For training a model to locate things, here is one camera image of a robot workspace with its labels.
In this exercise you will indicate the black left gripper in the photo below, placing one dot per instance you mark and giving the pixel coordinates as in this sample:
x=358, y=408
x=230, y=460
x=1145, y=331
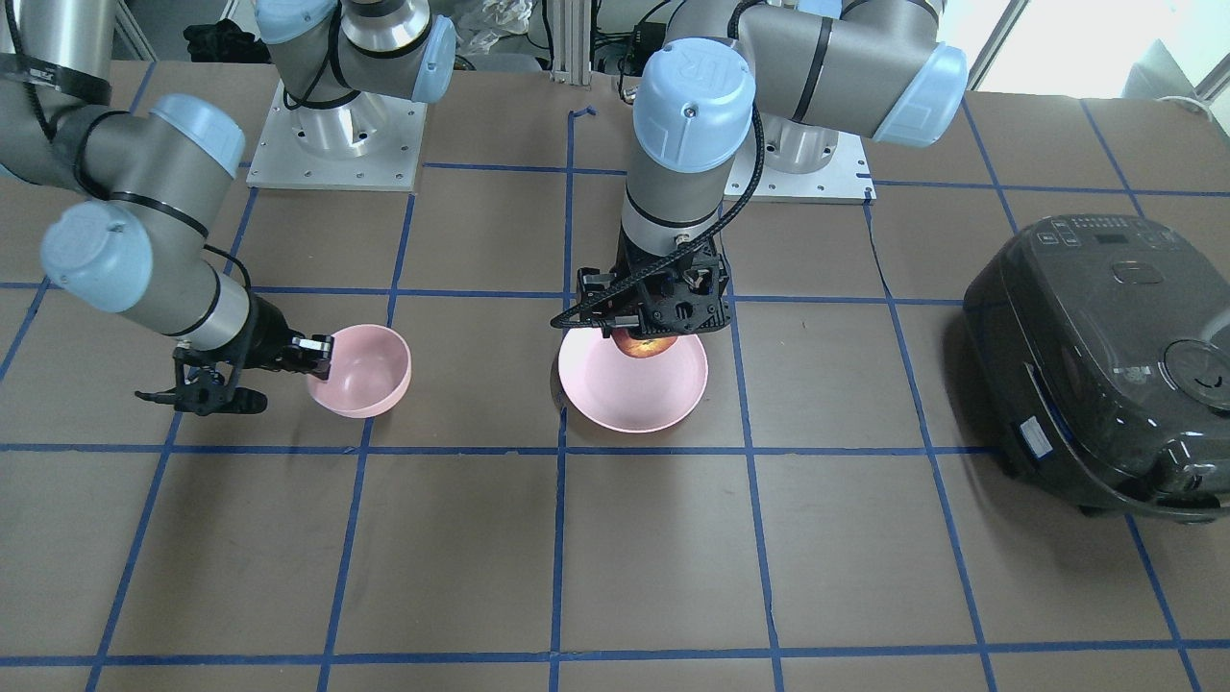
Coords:
x=593, y=287

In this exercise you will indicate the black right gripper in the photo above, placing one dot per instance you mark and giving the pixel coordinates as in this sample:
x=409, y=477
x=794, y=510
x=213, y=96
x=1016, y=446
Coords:
x=261, y=338

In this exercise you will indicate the red apple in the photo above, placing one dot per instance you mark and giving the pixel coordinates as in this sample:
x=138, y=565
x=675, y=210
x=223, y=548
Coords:
x=633, y=347

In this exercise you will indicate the pink bowl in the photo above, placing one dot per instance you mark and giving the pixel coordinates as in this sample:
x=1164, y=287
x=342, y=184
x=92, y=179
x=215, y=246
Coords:
x=370, y=372

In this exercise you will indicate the pink plate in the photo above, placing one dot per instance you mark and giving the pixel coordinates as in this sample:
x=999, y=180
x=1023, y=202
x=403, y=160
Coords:
x=631, y=395

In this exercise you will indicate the black rice cooker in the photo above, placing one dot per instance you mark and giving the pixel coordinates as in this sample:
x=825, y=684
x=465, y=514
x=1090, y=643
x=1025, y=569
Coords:
x=1103, y=338

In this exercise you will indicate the aluminium frame post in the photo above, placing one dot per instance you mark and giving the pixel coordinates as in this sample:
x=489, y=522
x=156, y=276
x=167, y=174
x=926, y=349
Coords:
x=571, y=23

